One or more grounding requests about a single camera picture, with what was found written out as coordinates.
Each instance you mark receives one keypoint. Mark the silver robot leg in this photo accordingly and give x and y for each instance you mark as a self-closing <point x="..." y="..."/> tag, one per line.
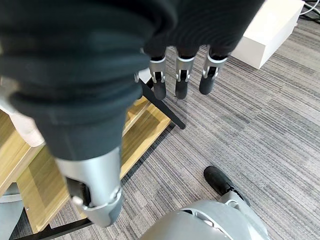
<point x="212" y="222"/>

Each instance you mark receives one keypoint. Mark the wooden shoe rack black frame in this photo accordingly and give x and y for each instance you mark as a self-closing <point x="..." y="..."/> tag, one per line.
<point x="147" y="125"/>

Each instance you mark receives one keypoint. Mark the white slipper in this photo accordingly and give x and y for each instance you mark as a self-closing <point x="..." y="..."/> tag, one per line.
<point x="23" y="128"/>

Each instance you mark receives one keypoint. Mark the white rectangular box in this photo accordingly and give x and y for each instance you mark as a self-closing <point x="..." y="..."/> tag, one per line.
<point x="270" y="27"/>

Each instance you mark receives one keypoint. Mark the grey slipper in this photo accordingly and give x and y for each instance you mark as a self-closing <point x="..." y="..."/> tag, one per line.
<point x="8" y="212"/>

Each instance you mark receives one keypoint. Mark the dark robot foot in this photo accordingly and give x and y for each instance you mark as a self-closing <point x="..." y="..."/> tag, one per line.
<point x="217" y="178"/>

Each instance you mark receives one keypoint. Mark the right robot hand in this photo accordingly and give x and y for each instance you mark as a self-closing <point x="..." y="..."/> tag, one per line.
<point x="75" y="75"/>

